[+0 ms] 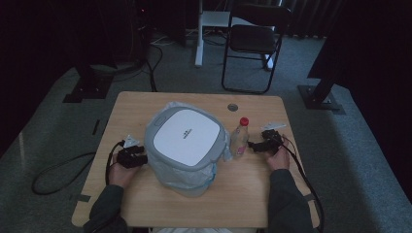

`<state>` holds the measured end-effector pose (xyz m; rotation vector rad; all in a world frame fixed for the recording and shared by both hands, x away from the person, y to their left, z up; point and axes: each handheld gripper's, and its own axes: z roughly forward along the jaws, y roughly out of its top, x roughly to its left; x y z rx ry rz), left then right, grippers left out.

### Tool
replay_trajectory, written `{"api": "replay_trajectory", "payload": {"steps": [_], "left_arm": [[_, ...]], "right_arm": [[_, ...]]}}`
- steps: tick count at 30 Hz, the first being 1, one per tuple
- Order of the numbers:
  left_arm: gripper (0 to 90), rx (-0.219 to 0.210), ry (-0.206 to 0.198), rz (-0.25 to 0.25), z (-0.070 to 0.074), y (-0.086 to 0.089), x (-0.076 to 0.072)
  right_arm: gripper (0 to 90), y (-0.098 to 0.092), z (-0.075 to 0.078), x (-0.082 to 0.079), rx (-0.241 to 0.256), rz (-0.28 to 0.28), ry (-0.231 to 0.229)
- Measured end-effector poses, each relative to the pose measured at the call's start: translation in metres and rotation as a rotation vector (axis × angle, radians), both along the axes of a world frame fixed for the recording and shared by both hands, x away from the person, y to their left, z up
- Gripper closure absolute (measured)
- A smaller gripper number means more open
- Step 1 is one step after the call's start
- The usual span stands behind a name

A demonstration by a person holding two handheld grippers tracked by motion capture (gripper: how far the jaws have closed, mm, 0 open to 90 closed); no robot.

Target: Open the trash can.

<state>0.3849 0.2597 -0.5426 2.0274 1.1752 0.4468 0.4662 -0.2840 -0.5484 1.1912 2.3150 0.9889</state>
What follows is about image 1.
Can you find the black stand base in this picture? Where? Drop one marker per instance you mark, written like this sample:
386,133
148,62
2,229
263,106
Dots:
319,97
87,87

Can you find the grey and white trash bin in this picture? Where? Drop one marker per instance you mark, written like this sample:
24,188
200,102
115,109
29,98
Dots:
185,142

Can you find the person's left hand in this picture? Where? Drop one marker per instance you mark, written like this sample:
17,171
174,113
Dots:
120,173

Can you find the person's right hand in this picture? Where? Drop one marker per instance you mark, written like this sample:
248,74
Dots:
279,158

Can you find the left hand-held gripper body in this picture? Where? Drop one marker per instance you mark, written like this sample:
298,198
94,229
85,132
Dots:
129,152

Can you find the clear bottle with red cap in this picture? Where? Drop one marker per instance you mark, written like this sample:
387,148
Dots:
239,139

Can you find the white desk frame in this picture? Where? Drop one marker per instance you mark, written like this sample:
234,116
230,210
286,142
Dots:
207,26

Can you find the black folding chair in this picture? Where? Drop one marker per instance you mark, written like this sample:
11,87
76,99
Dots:
252,45

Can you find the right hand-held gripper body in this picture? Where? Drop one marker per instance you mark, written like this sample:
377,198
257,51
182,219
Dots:
271,137

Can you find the grey table grommet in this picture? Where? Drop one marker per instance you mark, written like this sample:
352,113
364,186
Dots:
232,107

